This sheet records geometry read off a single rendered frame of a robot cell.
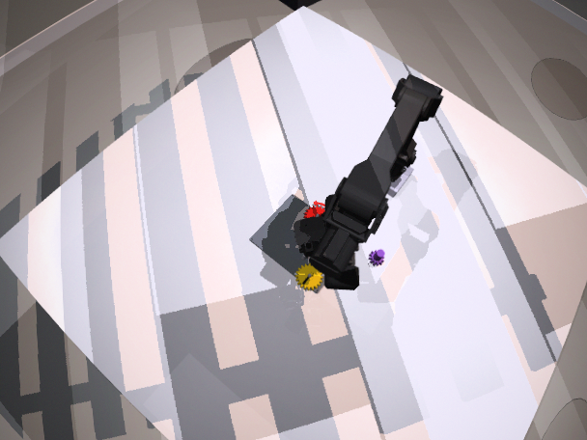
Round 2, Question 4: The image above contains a red gear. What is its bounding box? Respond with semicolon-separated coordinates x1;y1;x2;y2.
304;206;324;218

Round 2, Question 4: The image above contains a purple gear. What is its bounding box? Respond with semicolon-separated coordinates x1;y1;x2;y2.
368;250;385;266

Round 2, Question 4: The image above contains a yellow gear with black stripe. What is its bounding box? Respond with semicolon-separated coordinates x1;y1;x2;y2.
295;263;323;290

